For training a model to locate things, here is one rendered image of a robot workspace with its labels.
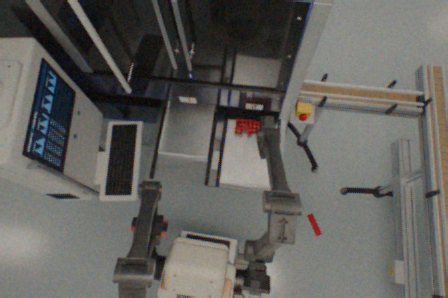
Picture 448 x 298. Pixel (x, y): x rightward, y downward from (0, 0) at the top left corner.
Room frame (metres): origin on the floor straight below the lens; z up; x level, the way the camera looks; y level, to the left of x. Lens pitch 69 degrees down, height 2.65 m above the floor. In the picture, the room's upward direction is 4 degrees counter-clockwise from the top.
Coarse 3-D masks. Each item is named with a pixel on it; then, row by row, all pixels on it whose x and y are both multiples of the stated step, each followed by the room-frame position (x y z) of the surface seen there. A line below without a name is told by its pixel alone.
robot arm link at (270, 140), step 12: (264, 132) 0.44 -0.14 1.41; (276, 132) 0.44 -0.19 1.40; (264, 144) 0.39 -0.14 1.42; (276, 144) 0.38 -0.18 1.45; (276, 156) 0.32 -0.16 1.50; (276, 168) 0.27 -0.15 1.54; (276, 180) 0.23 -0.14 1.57; (264, 192) 0.19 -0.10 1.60; (276, 192) 0.18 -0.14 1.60; (288, 192) 0.18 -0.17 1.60; (264, 204) 0.15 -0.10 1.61; (300, 204) 0.14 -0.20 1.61
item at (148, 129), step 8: (104, 120) 0.91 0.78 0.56; (112, 120) 0.90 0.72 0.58; (120, 120) 0.89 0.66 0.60; (104, 128) 0.92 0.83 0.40; (144, 128) 0.86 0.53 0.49; (152, 128) 0.85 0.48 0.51; (104, 136) 0.93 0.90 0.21; (144, 136) 0.87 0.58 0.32; (152, 136) 0.86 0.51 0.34; (144, 144) 0.88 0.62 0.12
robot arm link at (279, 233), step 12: (276, 204) 0.14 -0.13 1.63; (288, 204) 0.14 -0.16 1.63; (276, 216) 0.11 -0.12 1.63; (288, 216) 0.11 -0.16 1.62; (276, 228) 0.08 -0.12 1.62; (288, 228) 0.08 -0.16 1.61; (264, 240) 0.06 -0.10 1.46; (276, 240) 0.05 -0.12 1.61; (288, 240) 0.05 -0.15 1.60; (252, 252) 0.03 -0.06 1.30; (264, 252) 0.02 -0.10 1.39
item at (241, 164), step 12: (228, 120) 0.70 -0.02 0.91; (228, 132) 0.65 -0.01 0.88; (228, 144) 0.58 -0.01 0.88; (240, 144) 0.58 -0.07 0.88; (252, 144) 0.57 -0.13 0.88; (228, 156) 0.51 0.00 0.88; (240, 156) 0.51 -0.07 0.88; (252, 156) 0.50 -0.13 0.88; (228, 168) 0.45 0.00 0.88; (240, 168) 0.45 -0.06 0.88; (252, 168) 0.44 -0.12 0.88; (264, 168) 0.44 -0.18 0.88; (228, 180) 0.38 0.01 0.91; (240, 180) 0.38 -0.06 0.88; (252, 180) 0.38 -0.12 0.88; (264, 180) 0.37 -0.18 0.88
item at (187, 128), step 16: (176, 112) 0.79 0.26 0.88; (192, 112) 0.78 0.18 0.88; (208, 112) 0.77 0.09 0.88; (176, 128) 0.69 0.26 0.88; (192, 128) 0.69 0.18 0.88; (208, 128) 0.68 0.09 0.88; (160, 144) 0.60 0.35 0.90; (176, 144) 0.60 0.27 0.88; (192, 144) 0.60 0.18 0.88; (208, 144) 0.58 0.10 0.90
